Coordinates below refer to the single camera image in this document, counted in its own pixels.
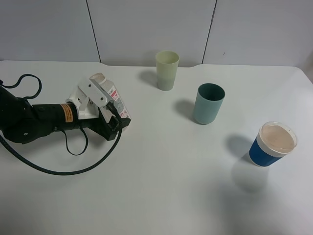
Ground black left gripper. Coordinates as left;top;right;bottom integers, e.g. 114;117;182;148
55;102;132;141

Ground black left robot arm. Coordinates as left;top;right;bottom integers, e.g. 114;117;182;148
0;87;119;144

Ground pale yellow plastic cup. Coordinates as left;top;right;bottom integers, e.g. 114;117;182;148
156;51;179;91

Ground teal plastic cup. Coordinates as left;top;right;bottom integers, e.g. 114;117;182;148
193;83;225;125

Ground blue sleeved glass cup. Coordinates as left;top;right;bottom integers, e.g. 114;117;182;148
248;121;297;167

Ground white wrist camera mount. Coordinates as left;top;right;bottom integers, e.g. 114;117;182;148
66;78;113;120

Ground thin black cable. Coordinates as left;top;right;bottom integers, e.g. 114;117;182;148
0;74;88;156

